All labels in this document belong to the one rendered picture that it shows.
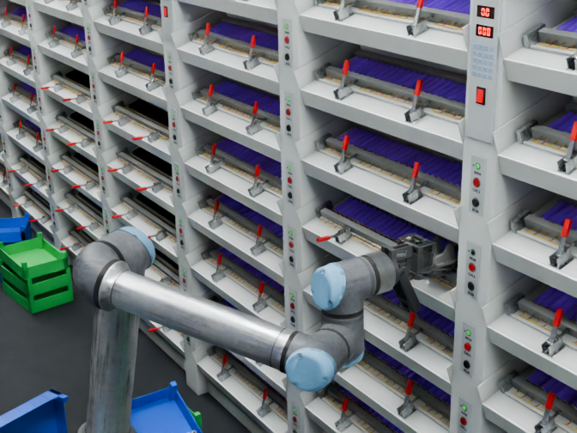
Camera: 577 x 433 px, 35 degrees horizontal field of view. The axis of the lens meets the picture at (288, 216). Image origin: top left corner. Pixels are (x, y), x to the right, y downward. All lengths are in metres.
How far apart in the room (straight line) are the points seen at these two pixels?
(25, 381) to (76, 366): 0.20
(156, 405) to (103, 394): 0.86
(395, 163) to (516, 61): 0.55
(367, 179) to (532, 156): 0.55
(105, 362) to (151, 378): 1.27
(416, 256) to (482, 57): 0.46
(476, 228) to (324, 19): 0.65
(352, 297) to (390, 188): 0.36
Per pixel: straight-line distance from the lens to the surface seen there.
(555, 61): 1.76
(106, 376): 2.33
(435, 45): 1.94
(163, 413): 3.18
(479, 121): 1.87
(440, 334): 2.24
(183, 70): 3.00
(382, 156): 2.28
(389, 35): 2.06
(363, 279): 1.93
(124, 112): 3.59
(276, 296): 2.85
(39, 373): 3.71
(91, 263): 2.07
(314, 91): 2.34
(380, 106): 2.16
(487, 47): 1.83
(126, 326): 2.26
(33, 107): 4.62
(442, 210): 2.06
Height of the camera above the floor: 1.80
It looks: 21 degrees down
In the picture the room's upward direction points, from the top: 1 degrees counter-clockwise
